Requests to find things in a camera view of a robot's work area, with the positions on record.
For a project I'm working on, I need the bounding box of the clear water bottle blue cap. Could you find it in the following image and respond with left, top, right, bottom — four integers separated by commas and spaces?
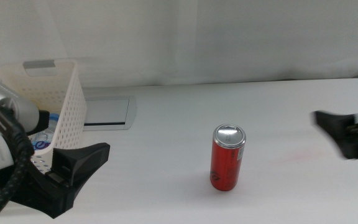
32, 112, 60, 151

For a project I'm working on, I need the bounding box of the black braided cable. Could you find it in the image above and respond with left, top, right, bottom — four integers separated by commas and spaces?
0, 107, 36, 224

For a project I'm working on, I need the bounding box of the white perforated plastic basket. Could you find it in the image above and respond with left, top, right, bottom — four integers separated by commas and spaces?
0, 58, 88, 175

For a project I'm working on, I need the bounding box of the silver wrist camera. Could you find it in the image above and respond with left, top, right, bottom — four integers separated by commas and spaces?
0, 70, 40, 135

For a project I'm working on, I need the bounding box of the red soda can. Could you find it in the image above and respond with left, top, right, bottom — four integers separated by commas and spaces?
209, 123, 247, 192

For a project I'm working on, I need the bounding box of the white backdrop curtain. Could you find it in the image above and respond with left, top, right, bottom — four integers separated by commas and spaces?
0, 0, 358, 88

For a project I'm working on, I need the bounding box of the silver table cable hatch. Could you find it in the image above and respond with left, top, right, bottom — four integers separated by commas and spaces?
84, 95, 138, 131

